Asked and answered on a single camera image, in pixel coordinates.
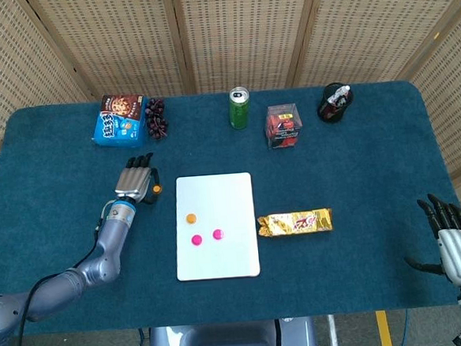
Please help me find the clear coffee capsule box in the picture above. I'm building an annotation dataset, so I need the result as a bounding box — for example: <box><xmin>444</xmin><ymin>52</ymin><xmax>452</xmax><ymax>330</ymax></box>
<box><xmin>264</xmin><ymin>102</ymin><xmax>305</xmax><ymax>151</ymax></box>

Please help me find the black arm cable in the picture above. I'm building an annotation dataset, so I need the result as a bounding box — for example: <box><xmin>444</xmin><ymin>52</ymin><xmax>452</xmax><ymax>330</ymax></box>
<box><xmin>3</xmin><ymin>204</ymin><xmax>125</xmax><ymax>346</ymax></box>

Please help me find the white rectangular board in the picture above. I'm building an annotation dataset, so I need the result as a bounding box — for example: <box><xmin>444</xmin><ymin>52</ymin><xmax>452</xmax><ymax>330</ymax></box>
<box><xmin>170</xmin><ymin>171</ymin><xmax>261</xmax><ymax>284</ymax></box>

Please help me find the dark purple grape bunch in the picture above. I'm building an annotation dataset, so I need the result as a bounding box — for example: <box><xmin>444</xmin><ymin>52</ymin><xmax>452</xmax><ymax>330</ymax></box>
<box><xmin>143</xmin><ymin>96</ymin><xmax>171</xmax><ymax>141</ymax></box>

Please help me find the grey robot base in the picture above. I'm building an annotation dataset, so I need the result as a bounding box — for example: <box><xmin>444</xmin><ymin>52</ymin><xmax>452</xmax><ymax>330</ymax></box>
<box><xmin>145</xmin><ymin>315</ymin><xmax>319</xmax><ymax>346</ymax></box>

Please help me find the blue table cloth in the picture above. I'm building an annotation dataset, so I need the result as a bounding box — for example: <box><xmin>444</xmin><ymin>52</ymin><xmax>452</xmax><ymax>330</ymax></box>
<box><xmin>0</xmin><ymin>76</ymin><xmax>461</xmax><ymax>340</ymax></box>

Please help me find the black mesh pen holder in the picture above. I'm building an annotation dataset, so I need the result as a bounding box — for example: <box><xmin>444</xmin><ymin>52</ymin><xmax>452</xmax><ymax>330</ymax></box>
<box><xmin>313</xmin><ymin>81</ymin><xmax>358</xmax><ymax>126</ymax></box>

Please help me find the gold biscuit packet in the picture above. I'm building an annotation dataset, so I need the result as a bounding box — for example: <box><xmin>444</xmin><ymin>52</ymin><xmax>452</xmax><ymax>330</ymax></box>
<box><xmin>256</xmin><ymin>207</ymin><xmax>335</xmax><ymax>239</ymax></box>

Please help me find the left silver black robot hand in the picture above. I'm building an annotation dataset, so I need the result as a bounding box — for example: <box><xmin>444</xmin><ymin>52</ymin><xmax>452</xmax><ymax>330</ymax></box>
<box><xmin>112</xmin><ymin>151</ymin><xmax>164</xmax><ymax>208</ymax></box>

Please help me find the red item in holder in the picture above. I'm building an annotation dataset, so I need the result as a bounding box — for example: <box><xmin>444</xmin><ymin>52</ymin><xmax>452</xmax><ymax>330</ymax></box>
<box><xmin>320</xmin><ymin>100</ymin><xmax>339</xmax><ymax>121</ymax></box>

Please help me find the white tube in holder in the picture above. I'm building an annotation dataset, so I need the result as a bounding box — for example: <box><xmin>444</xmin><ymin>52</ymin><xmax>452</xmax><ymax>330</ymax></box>
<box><xmin>327</xmin><ymin>85</ymin><xmax>353</xmax><ymax>104</ymax></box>

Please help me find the woven bamboo folding screen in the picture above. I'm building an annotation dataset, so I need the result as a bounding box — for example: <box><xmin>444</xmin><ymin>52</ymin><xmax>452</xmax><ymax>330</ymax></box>
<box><xmin>0</xmin><ymin>0</ymin><xmax>461</xmax><ymax>277</ymax></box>

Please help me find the green drink can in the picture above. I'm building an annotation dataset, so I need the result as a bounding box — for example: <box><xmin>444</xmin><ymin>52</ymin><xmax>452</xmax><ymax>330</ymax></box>
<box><xmin>226</xmin><ymin>85</ymin><xmax>252</xmax><ymax>131</ymax></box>

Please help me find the blue cookie box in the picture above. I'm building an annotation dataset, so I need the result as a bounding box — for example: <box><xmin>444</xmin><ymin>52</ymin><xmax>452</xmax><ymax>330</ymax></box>
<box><xmin>88</xmin><ymin>92</ymin><xmax>151</xmax><ymax>152</ymax></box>

